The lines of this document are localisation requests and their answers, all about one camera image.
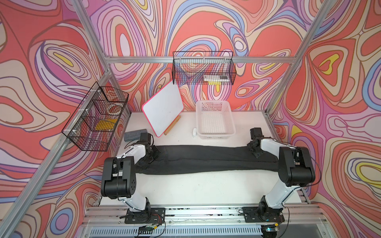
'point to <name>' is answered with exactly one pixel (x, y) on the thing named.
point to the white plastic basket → (214, 119)
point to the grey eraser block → (133, 135)
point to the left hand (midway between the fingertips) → (158, 155)
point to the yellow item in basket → (107, 124)
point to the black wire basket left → (91, 126)
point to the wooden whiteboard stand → (172, 124)
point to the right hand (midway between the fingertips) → (253, 152)
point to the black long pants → (187, 159)
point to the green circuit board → (146, 228)
